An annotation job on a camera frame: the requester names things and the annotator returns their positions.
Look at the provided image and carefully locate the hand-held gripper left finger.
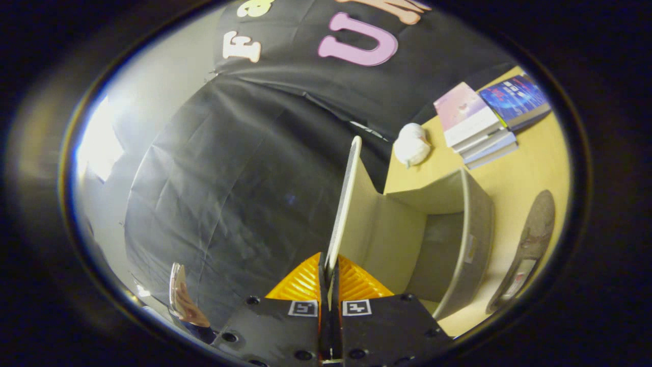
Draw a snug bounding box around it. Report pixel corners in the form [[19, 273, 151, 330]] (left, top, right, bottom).
[[211, 252, 324, 367]]

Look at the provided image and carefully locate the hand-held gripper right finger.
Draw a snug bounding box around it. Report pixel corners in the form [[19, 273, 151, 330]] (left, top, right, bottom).
[[329, 255, 454, 367]]

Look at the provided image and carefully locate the beige fabric storage box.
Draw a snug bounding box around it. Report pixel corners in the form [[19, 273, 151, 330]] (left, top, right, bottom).
[[325, 135, 495, 322]]

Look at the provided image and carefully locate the grey-brown fuzzy shoe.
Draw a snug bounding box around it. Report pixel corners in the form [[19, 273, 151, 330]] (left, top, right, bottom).
[[485, 190, 556, 315]]

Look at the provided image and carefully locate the black backdrop cloth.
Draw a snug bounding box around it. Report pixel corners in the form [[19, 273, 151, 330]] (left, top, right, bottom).
[[124, 0, 518, 332]]

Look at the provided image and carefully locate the white plush toy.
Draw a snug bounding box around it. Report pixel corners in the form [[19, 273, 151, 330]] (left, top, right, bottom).
[[393, 123, 432, 169]]

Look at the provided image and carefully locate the pale blue book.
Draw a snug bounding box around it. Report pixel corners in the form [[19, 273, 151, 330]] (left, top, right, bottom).
[[463, 134, 519, 170]]

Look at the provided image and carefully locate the white book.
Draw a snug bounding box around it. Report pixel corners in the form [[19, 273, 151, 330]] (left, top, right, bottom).
[[452, 128, 512, 154]]

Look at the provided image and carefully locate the pink cover book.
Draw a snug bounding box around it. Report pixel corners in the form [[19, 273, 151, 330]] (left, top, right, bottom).
[[433, 82, 502, 148]]

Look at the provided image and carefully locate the blue cover book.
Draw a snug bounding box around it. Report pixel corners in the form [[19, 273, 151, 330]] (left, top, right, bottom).
[[479, 74, 552, 132]]

